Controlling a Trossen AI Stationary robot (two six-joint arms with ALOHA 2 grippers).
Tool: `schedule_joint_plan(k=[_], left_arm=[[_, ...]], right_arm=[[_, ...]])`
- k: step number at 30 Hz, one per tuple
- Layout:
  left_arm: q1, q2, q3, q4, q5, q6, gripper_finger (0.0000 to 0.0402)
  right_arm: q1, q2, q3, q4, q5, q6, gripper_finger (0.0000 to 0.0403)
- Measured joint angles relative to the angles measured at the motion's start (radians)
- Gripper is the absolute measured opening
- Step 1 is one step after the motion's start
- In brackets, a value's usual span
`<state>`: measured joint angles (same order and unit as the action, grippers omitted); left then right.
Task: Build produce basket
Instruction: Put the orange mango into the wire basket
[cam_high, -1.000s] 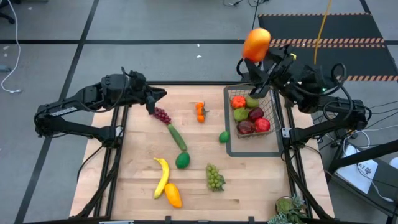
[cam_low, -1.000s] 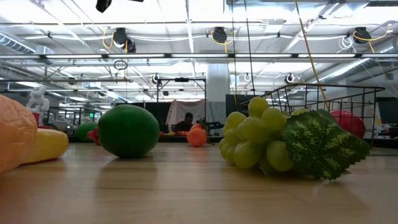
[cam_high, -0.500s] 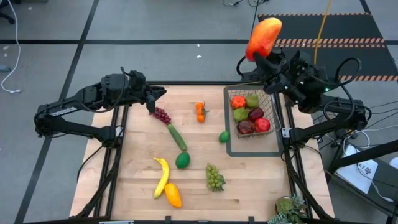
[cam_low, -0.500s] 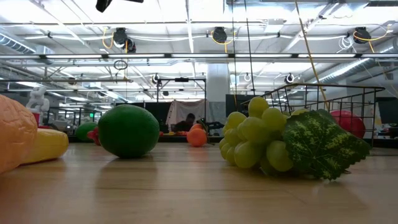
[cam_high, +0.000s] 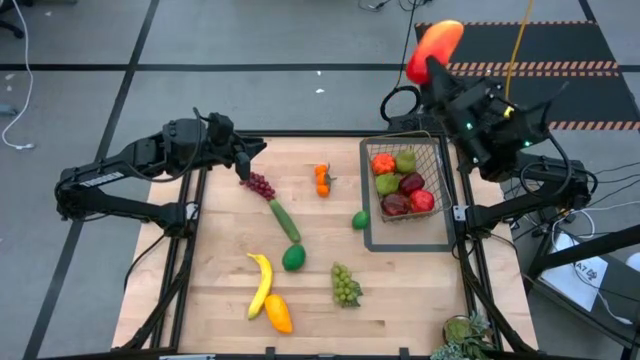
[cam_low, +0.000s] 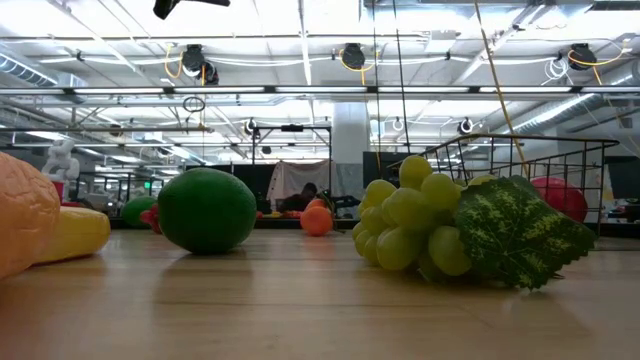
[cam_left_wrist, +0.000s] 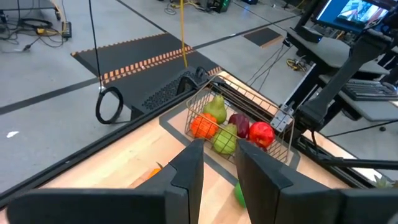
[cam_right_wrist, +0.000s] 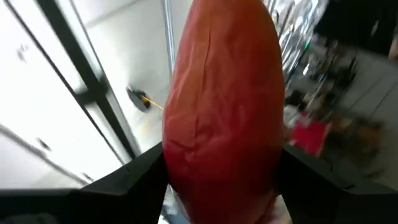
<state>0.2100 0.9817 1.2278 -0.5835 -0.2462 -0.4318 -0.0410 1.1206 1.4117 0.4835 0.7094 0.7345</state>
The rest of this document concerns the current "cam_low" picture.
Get large green toy lime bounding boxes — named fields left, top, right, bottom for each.
left=157, top=167, right=258, bottom=255

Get yellow toy banana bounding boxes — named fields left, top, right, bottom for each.
left=33, top=206, right=112, bottom=265

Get yellow orange toy mango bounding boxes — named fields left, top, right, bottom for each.
left=0, top=152, right=62, bottom=281

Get red toy pomegranate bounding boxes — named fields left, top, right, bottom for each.
left=529, top=175, right=590, bottom=224

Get long ceiling light bar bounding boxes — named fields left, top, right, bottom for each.
left=0, top=84, right=640, bottom=96

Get white robot figure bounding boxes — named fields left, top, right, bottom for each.
left=41, top=138, right=81, bottom=184

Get red stacked bins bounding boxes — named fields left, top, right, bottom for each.
left=51, top=180, right=84, bottom=209

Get purple toy grape bunch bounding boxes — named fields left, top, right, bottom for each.
left=139, top=203, right=164, bottom=235

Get white building pillar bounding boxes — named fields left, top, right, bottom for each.
left=331, top=102, right=372, bottom=199

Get person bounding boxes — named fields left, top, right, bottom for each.
left=278, top=182, right=320, bottom=214

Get orange toy tangerine sprig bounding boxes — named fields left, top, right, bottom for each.
left=299, top=192, right=335, bottom=238

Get black monitor panel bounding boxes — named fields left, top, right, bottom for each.
left=362, top=150, right=401, bottom=189

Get green toy grape bunch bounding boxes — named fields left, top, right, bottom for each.
left=351, top=154, right=599, bottom=290

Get black ceiling cable reel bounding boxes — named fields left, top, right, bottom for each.
left=179, top=43, right=221, bottom=86
left=338, top=42, right=376, bottom=86
left=567, top=42, right=601, bottom=71

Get black hanging ring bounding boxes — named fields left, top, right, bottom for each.
left=182, top=94, right=207, bottom=114

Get black station camera frame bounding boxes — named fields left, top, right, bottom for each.
left=251, top=123, right=334, bottom=166

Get black aluminium table frame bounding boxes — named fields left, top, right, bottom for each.
left=107, top=215, right=640, bottom=239

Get yellow hanging cable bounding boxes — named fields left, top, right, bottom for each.
left=472, top=0, right=530, bottom=177

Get copper wire basket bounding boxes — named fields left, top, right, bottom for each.
left=387, top=132, right=621, bottom=236

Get silver ventilation duct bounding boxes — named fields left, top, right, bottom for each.
left=492, top=64, right=640, bottom=139

